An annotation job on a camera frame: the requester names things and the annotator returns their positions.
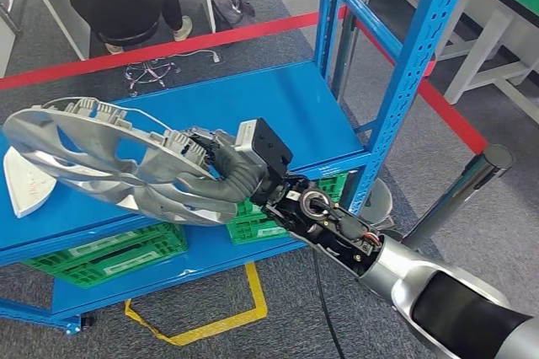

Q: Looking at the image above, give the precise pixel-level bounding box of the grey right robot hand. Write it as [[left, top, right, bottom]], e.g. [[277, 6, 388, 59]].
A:
[[176, 126, 253, 205]]

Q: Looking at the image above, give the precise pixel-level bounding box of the silver plastic wheel hubcap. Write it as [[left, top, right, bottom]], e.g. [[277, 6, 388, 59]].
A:
[[2, 96, 239, 228]]

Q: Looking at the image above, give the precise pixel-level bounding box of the blue metal shelf rack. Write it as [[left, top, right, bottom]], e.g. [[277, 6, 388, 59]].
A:
[[0, 0, 481, 337]]

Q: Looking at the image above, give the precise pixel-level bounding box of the white workbench with green top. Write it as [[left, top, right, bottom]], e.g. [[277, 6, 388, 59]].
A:
[[362, 0, 539, 124]]

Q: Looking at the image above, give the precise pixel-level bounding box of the green plastic crate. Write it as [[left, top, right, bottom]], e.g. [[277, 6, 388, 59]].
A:
[[23, 221, 188, 291], [225, 172, 351, 246]]

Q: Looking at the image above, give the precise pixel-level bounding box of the stool with chrome base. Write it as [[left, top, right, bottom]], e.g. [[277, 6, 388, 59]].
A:
[[95, 21, 182, 98]]

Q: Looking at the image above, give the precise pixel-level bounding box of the red barrier belt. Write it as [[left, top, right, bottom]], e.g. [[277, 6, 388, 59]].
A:
[[355, 20, 489, 155], [0, 5, 348, 93]]

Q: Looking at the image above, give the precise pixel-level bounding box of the grey bag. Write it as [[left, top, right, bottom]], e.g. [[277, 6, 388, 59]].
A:
[[209, 0, 257, 26]]

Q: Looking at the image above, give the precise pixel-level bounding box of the dark stanchion pole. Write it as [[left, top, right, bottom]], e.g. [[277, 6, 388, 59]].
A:
[[330, 8, 360, 105]]

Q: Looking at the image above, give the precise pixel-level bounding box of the white plastic mirror cover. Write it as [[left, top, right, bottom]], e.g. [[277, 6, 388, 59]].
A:
[[2, 146, 58, 220]]

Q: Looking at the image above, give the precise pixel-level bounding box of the white panel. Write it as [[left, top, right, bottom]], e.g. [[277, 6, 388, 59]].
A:
[[0, 13, 18, 79]]

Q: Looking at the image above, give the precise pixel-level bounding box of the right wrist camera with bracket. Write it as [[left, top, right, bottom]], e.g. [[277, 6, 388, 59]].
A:
[[234, 116, 294, 180]]

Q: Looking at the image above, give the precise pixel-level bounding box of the white cable with plug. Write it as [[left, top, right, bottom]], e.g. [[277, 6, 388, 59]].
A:
[[166, 49, 222, 64]]

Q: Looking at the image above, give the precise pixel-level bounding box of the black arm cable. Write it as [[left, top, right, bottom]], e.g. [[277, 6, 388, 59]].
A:
[[312, 250, 347, 359]]

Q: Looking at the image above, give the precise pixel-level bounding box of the chrome stanchion post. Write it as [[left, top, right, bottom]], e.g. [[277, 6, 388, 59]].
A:
[[360, 177, 395, 229], [402, 144, 515, 251]]

